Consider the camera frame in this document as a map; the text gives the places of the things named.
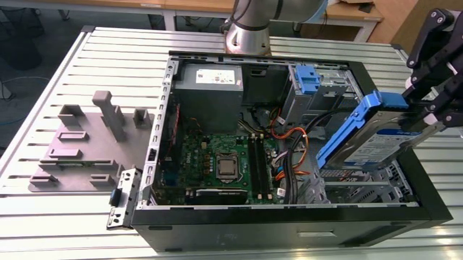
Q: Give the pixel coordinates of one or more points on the black case fan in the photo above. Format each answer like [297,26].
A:
[170,127]

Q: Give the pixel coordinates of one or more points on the grey metal drive cage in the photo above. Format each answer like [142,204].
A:
[304,108]

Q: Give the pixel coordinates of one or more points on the wooden desk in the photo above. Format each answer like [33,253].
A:
[354,15]

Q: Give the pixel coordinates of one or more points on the green Dell motherboard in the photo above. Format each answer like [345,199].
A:
[225,142]

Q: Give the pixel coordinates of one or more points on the grey metal disk bay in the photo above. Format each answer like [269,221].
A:
[358,184]

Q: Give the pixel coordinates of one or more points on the black open PC case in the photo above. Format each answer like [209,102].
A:
[253,233]

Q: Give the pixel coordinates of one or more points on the silver CPU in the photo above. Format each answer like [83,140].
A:
[228,166]

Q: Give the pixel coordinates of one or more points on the grey card retention latch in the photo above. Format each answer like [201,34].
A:
[128,187]

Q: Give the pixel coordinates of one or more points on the hard disk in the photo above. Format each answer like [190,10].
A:
[377,146]

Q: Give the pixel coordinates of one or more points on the blue disk carrier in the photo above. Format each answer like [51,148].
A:
[308,81]

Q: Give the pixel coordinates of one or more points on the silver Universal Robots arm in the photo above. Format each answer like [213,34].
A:
[250,16]

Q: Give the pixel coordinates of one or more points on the grey power supply unit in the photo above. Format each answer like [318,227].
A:
[210,108]

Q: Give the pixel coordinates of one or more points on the black RAM slot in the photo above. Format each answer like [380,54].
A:
[265,162]
[256,162]

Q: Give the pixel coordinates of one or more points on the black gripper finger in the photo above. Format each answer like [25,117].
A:
[430,35]
[445,111]

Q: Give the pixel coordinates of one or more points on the wooden cabinet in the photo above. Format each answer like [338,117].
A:
[405,21]

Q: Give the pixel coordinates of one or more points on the grey plastic parts rack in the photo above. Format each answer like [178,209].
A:
[90,140]

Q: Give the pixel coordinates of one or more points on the black graphics card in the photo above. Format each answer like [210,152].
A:
[221,197]

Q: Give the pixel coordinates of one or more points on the black CPU socket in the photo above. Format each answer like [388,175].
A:
[217,168]

